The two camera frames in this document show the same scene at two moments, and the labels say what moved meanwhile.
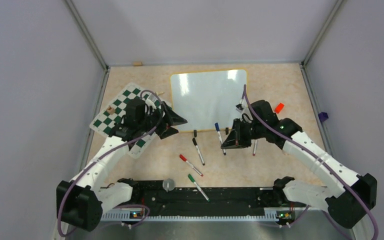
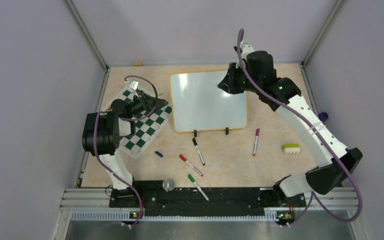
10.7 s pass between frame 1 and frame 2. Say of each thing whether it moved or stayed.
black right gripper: moved
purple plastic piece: stayed
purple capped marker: stayed
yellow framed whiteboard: stayed
